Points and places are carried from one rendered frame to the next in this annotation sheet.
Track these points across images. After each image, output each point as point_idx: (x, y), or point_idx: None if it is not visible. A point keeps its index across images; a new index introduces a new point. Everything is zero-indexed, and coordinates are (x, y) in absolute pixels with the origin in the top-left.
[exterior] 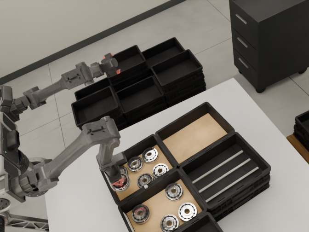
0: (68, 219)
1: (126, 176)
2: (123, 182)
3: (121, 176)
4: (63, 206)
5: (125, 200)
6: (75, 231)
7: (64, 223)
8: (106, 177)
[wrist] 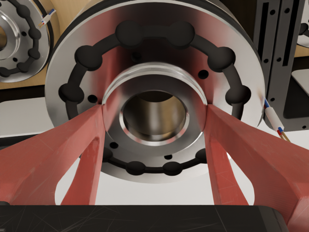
0: (105, 194)
1: (124, 20)
2: (198, 76)
3: (298, 208)
4: (62, 200)
5: (269, 72)
6: (149, 186)
7: (111, 203)
8: (19, 129)
